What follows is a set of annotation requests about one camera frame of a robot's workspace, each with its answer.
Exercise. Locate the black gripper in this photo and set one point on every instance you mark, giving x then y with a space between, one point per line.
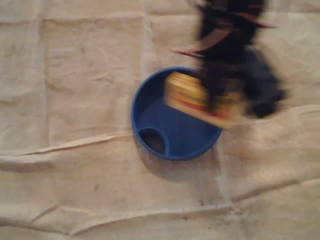
252 90

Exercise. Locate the yellow box with red print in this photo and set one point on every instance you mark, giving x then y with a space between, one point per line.
186 92

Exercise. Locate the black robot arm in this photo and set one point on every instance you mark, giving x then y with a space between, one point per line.
227 22

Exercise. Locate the blue plastic bowl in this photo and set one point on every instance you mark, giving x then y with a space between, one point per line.
175 132

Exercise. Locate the white wrinkled table cloth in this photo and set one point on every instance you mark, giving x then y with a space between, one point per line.
82 105

